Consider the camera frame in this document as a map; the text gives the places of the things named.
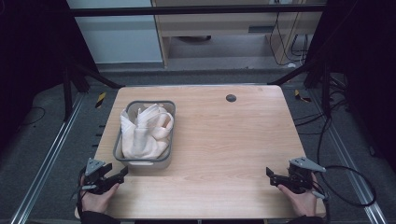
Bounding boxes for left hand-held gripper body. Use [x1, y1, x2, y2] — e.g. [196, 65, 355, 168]
[81, 157, 110, 196]

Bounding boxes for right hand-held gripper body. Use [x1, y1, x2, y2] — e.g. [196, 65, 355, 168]
[287, 156, 328, 195]

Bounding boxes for person's right hand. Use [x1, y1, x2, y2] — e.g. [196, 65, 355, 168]
[276, 172, 319, 218]

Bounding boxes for person's left hand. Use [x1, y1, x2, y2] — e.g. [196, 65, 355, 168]
[79, 175, 121, 215]

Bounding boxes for white cloth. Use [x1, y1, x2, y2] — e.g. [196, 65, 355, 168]
[120, 103, 175, 161]

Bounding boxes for black and yellow floor tape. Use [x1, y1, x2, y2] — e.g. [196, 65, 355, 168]
[94, 91, 107, 109]
[293, 89, 313, 104]

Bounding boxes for grey plastic basket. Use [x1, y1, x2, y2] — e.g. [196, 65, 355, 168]
[112, 99, 177, 171]

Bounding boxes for black metal stand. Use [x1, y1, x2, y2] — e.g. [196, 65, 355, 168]
[266, 54, 348, 120]
[60, 52, 126, 123]

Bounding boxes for black curtain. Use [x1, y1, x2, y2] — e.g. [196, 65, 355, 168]
[303, 0, 396, 174]
[0, 0, 101, 157]

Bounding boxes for white cabinet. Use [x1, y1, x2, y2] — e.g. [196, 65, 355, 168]
[65, 0, 164, 65]

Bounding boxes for light wooden desk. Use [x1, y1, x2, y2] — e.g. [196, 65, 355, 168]
[150, 0, 329, 68]

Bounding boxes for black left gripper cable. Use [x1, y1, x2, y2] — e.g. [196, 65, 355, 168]
[70, 166, 89, 220]

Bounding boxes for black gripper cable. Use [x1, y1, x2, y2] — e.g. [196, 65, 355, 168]
[70, 166, 89, 220]
[311, 106, 378, 218]

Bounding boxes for aluminium floor rail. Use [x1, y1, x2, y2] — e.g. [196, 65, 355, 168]
[8, 92, 86, 224]
[307, 88, 389, 224]

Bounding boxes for black floor cables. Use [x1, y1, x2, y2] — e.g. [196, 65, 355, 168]
[292, 77, 356, 136]

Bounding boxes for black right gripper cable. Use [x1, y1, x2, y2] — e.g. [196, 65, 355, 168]
[311, 106, 378, 218]

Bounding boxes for thin black floor cable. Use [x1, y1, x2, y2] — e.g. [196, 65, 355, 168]
[18, 105, 47, 128]

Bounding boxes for black hanging desk cables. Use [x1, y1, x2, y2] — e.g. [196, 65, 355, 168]
[268, 11, 310, 67]

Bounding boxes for black horizontal frame bar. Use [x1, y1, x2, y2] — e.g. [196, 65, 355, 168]
[68, 3, 327, 18]

